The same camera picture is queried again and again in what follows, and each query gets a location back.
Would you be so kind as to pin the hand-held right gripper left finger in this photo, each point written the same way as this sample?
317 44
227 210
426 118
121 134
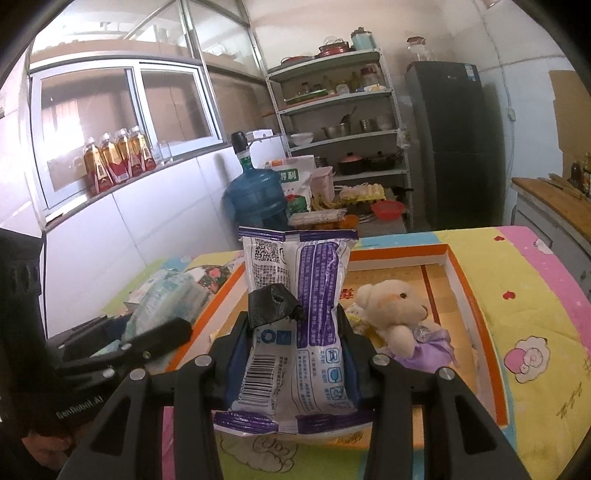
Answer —
233 369

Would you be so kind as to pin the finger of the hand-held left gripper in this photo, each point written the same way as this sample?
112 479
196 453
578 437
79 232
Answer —
161 332
83 332

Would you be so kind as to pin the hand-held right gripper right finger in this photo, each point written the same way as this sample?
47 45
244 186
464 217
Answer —
358 374

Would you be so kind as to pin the green white wet wipes pack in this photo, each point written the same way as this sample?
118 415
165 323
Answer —
171 295

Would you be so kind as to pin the cream teddy bear purple dress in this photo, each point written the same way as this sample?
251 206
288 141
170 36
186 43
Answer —
392 304

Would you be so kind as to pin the white purple plastic packet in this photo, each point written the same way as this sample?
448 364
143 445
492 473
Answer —
318 286

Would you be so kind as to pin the orange gold cardboard box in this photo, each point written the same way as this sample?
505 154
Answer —
438 295

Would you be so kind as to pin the person's left hand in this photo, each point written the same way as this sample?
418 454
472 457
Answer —
46 450

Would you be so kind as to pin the floral tissue pack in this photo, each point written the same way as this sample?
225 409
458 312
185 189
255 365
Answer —
212 277

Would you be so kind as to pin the orange fruit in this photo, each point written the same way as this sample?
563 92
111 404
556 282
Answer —
349 222

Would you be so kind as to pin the clear food container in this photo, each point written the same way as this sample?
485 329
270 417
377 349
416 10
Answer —
318 217

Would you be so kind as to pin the blue water jug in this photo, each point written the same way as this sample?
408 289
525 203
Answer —
256 196

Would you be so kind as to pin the red plastic basket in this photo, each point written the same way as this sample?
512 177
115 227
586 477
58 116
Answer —
388 210

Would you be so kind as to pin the bunch of bananas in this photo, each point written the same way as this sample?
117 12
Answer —
323 202

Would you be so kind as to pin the clear drinking glass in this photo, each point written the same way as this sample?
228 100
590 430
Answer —
165 150

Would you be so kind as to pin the white printed sack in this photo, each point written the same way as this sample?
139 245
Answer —
295 177

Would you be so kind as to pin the black water pump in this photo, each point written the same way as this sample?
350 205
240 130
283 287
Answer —
240 144

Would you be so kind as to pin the red cooking pot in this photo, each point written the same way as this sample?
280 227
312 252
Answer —
352 162

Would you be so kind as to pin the black frying pan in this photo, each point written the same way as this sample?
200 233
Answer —
381 161

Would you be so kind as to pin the sliding aluminium window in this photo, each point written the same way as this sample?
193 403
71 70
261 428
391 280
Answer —
92 106

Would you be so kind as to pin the grey kitchen counter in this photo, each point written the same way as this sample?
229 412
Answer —
535 226

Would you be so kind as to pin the dark refrigerator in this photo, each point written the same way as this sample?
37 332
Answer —
452 161

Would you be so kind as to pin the white bowl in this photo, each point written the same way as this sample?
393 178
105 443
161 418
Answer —
301 137

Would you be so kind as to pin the steel mixing bowl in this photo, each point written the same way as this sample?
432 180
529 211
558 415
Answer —
336 130

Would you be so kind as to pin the stack of small bowls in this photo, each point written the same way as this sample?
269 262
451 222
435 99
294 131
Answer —
383 122

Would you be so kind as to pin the wooden cutting board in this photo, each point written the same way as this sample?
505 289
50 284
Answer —
554 198

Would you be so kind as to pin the grey metal shelf rack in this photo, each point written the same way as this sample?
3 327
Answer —
341 97

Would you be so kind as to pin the green tray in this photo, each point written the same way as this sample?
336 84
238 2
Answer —
307 96

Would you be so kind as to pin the kitchen knife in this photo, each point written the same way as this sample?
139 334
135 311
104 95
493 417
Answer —
561 182

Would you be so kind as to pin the small jar red lid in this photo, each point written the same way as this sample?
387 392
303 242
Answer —
368 77

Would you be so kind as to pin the dark sauce bottle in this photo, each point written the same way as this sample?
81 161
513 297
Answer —
576 173

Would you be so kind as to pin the brown sauce bottle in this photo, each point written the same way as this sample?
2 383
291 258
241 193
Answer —
587 175

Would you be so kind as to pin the red flat tray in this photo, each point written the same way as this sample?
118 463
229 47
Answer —
295 60

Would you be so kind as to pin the red lidded pan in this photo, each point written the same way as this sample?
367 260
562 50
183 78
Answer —
332 48

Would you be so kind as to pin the large glass jar red lid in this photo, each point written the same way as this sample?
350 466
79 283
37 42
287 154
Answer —
418 48

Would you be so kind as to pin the cardboard sheet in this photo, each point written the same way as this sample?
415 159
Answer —
570 115

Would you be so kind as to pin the teal canister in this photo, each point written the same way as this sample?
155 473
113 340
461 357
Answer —
362 39

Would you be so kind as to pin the wall socket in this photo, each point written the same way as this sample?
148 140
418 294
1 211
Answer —
511 113

